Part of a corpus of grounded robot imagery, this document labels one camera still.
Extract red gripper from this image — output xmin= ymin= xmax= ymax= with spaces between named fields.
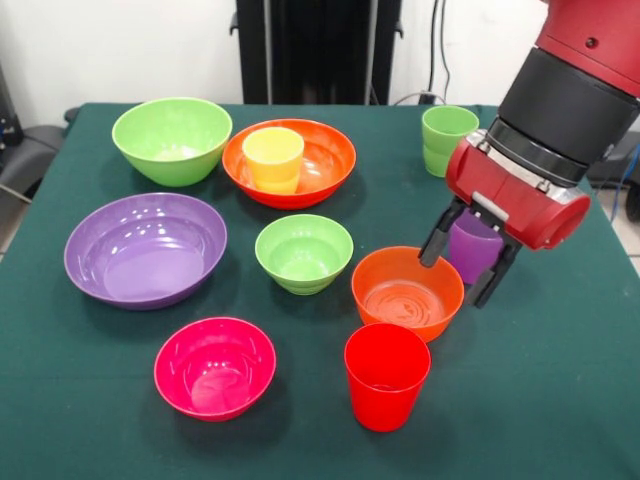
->
xmin=418 ymin=130 xmax=592 ymax=309

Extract small orange bowl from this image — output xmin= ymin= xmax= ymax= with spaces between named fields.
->
xmin=350 ymin=245 xmax=466 ymax=344

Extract red cup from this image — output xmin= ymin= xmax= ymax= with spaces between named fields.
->
xmin=343 ymin=322 xmax=432 ymax=433

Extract yellow cup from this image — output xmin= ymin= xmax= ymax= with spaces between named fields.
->
xmin=241 ymin=126 xmax=306 ymax=196

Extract purple cup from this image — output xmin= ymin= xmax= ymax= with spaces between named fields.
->
xmin=448 ymin=207 xmax=505 ymax=286

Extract green cup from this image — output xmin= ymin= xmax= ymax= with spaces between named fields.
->
xmin=421 ymin=105 xmax=481 ymax=179

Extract dark green tablecloth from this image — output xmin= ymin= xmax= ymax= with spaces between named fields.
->
xmin=0 ymin=102 xmax=640 ymax=480

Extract small green bowl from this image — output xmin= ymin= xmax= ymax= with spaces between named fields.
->
xmin=254 ymin=213 xmax=355 ymax=297

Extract large orange-red bowl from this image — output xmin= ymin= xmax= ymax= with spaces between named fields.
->
xmin=221 ymin=118 xmax=358 ymax=210

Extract pink bowl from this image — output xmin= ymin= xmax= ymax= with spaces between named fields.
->
xmin=153 ymin=316 xmax=278 ymax=423

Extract large green bowl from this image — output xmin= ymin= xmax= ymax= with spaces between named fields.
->
xmin=111 ymin=96 xmax=234 ymax=189

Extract large purple bowl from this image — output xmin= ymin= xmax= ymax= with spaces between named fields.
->
xmin=63 ymin=192 xmax=229 ymax=312

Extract black pedestal leg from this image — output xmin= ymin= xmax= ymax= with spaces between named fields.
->
xmin=0 ymin=106 xmax=81 ymax=201
xmin=585 ymin=142 xmax=640 ymax=190

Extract blue cable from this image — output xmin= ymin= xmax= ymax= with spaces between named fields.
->
xmin=610 ymin=143 xmax=640 ymax=221

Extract black hanging cable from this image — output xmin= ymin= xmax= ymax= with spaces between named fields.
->
xmin=427 ymin=0 xmax=454 ymax=101

